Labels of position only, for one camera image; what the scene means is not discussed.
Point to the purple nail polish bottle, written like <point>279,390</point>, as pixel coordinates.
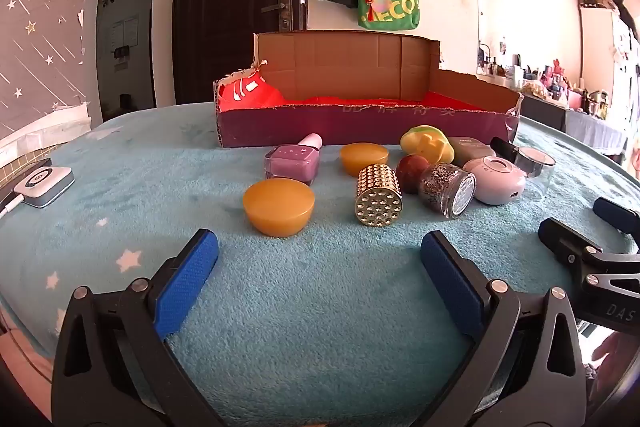
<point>292,164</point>

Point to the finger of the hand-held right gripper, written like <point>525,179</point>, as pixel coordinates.
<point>615,213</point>
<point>565,239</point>

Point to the pink round device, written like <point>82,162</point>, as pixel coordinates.
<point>495,179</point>

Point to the row of cosmetic bottles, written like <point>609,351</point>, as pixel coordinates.
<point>555,82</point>

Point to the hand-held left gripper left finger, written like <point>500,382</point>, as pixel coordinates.
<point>187,287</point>

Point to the red knot charm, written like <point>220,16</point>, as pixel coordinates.
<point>372,4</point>

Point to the gold studded cylinder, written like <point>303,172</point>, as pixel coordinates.
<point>378,197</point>

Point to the orange round container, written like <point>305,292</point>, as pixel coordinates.
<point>364,158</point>
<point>279,207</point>

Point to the green yellow toy figure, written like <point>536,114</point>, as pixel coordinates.
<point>425,144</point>

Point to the side table with dark cloth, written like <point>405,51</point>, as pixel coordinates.
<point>590,127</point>

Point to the person's right hand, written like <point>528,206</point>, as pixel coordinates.
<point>614,357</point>

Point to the cardboard box with red lining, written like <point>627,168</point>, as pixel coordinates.
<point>360,62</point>

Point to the grey brown compact case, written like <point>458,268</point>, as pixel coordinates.
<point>470,149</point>

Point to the white square device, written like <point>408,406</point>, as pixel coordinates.
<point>45,184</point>

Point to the glitter bottle with red cap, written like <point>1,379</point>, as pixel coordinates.
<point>445,189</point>

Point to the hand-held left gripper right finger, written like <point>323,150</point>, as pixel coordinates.
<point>450,287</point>

